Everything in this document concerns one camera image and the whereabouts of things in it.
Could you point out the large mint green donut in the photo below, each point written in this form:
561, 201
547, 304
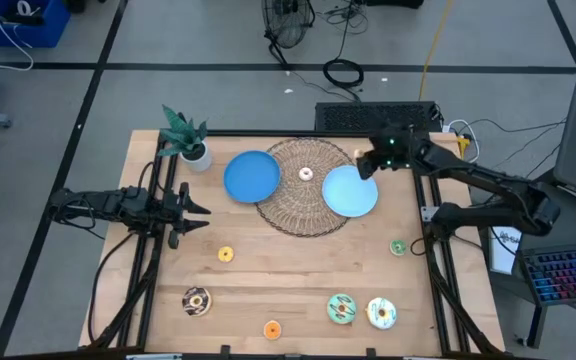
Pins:
333, 309

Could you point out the small orange donut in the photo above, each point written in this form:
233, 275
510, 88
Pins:
267, 330

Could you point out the round woven placemat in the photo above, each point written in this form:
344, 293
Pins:
298, 212

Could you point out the dark blue plate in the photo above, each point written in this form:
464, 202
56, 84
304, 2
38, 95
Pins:
252, 176

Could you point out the yellow plug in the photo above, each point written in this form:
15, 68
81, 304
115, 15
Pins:
462, 146

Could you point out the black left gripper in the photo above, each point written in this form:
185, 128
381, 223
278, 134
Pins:
177, 215

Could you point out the black aluminium table frame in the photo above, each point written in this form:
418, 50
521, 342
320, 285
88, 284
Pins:
293, 133

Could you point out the small pink donut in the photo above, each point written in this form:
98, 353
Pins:
301, 174

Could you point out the white paper sheet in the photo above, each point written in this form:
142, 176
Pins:
504, 250

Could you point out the green plant in white pot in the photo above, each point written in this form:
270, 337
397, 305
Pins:
195, 155

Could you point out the black desk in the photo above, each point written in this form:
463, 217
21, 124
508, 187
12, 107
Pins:
538, 310

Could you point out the light blue plate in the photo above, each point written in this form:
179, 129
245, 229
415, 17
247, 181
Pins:
348, 195

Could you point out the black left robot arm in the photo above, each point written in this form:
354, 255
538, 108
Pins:
113, 205

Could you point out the large white iced donut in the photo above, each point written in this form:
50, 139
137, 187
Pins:
373, 313

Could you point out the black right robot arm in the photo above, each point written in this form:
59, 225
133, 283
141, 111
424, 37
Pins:
493, 185

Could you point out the blue plastic bin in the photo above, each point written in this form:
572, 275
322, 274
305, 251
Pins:
48, 30

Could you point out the large chocolate donut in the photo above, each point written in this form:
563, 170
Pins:
188, 301

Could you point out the black floor fan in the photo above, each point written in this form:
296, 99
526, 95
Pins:
288, 22

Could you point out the backlit black keyboard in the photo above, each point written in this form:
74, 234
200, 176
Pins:
568, 272

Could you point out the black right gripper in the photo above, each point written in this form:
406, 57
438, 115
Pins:
393, 150

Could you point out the small green donut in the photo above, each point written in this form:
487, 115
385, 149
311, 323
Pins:
393, 247

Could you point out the black computer case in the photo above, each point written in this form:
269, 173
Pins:
373, 117

